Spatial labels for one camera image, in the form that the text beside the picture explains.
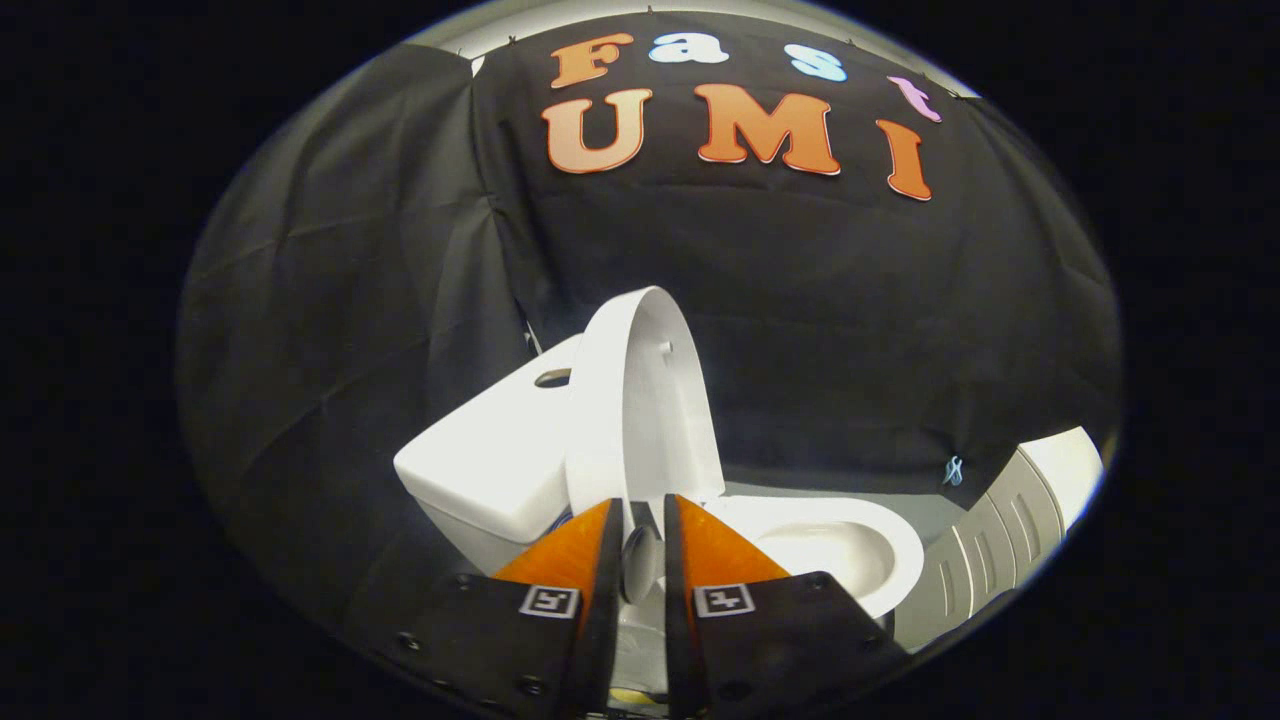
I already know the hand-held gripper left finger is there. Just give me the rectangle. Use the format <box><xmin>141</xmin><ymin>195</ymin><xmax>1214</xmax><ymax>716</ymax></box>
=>
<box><xmin>365</xmin><ymin>497</ymin><xmax>627</xmax><ymax>717</ymax></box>

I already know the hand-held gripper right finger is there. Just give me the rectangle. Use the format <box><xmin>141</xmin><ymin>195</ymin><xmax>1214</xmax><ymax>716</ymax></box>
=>
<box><xmin>662</xmin><ymin>493</ymin><xmax>911</xmax><ymax>717</ymax></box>

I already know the white toilet lid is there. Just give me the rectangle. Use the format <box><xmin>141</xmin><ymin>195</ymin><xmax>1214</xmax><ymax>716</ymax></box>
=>
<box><xmin>564</xmin><ymin>286</ymin><xmax>727</xmax><ymax>513</ymax></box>

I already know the black backdrop cloth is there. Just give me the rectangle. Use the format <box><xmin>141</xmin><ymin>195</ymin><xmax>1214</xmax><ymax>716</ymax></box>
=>
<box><xmin>178</xmin><ymin>10</ymin><xmax>1123</xmax><ymax>651</ymax></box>

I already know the white drawer cabinet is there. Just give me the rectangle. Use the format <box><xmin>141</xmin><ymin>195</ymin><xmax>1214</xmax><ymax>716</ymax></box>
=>
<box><xmin>892</xmin><ymin>426</ymin><xmax>1107</xmax><ymax>653</ymax></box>

